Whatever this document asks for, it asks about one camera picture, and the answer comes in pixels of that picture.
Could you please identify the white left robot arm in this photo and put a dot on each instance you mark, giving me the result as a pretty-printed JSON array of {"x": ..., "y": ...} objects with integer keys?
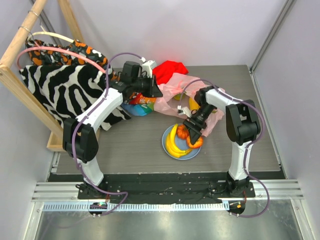
[{"x": 79, "y": 134}]

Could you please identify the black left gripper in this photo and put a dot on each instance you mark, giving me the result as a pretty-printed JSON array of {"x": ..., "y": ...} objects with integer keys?
[{"x": 153, "y": 90}]

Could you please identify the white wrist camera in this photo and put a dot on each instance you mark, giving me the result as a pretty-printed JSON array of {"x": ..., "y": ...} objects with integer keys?
[
  {"x": 184, "y": 111},
  {"x": 147, "y": 68}
]

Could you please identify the orange black patterned cloth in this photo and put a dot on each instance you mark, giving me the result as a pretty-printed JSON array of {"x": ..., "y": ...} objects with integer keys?
[{"x": 71, "y": 54}]

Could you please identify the zebra pattern cloth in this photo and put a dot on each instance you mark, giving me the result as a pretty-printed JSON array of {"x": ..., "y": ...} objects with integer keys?
[{"x": 65, "y": 91}]

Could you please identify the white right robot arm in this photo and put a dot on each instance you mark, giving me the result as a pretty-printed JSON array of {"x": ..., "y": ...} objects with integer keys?
[{"x": 242, "y": 128}]

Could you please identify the orange fake pumpkin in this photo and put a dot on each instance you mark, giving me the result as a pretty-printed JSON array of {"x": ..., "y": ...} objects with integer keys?
[{"x": 182, "y": 132}]

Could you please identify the colourful rainbow pouch bag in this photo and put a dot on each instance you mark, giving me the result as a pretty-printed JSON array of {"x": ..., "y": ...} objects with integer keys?
[{"x": 139, "y": 105}]

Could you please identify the yellow fake lemon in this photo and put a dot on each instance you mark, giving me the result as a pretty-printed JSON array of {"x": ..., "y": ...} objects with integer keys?
[{"x": 193, "y": 105}]

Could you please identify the yellow fake banana bunch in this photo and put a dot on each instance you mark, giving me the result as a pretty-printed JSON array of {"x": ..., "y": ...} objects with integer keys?
[{"x": 172, "y": 148}]

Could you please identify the red cloth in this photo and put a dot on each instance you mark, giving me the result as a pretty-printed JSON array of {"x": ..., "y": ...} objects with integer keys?
[{"x": 164, "y": 71}]

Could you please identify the green fake apple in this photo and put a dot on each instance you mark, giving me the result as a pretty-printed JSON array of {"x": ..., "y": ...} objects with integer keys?
[{"x": 179, "y": 96}]

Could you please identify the blue plastic plate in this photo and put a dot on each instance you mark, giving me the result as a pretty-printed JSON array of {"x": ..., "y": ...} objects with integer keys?
[{"x": 181, "y": 144}]

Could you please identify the wooden rack frame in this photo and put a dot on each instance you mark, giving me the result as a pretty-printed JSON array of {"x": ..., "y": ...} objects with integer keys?
[{"x": 16, "y": 78}]

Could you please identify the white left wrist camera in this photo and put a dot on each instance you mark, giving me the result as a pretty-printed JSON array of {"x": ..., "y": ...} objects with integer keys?
[{"x": 147, "y": 68}]

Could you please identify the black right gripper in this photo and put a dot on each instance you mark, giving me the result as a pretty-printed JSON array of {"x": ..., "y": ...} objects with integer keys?
[{"x": 194, "y": 124}]

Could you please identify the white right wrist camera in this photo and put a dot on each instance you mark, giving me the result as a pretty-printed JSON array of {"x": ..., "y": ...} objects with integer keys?
[{"x": 184, "y": 111}]

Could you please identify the aluminium rail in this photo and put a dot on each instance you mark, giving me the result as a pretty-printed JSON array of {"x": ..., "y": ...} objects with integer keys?
[{"x": 65, "y": 196}]

